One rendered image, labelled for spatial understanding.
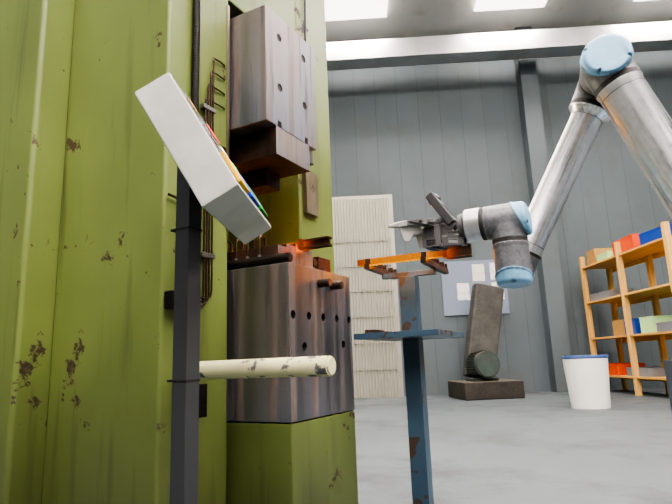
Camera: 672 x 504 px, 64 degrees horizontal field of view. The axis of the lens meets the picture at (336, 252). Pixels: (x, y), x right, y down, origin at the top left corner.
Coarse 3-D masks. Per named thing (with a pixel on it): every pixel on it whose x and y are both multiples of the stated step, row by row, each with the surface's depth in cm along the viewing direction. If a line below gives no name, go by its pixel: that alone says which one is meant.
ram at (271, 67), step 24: (240, 24) 177; (264, 24) 172; (240, 48) 175; (264, 48) 170; (288, 48) 182; (312, 48) 198; (240, 72) 174; (264, 72) 168; (288, 72) 180; (312, 72) 196; (240, 96) 172; (264, 96) 167; (288, 96) 178; (312, 96) 193; (240, 120) 170; (264, 120) 166; (288, 120) 176; (312, 120) 191; (312, 144) 189
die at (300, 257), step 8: (256, 248) 165; (264, 248) 164; (272, 248) 162; (280, 248) 163; (288, 248) 167; (296, 248) 171; (232, 256) 170; (240, 256) 168; (256, 256) 165; (296, 256) 170; (304, 256) 174; (312, 256) 179; (304, 264) 174; (312, 264) 178
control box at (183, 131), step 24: (144, 96) 105; (168, 96) 105; (168, 120) 104; (192, 120) 103; (168, 144) 103; (192, 144) 102; (216, 144) 109; (192, 168) 101; (216, 168) 101; (216, 192) 100; (240, 192) 104; (216, 216) 107; (240, 216) 115; (264, 216) 128; (240, 240) 128
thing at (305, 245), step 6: (300, 240) 170; (306, 240) 170; (312, 240) 170; (318, 240) 169; (324, 240) 168; (330, 240) 168; (300, 246) 170; (306, 246) 170; (312, 246) 169; (318, 246) 168; (324, 246) 168; (330, 246) 168
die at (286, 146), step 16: (272, 128) 170; (240, 144) 175; (256, 144) 172; (272, 144) 169; (288, 144) 174; (304, 144) 184; (240, 160) 174; (256, 160) 173; (272, 160) 173; (288, 160) 174; (304, 160) 182; (288, 176) 188
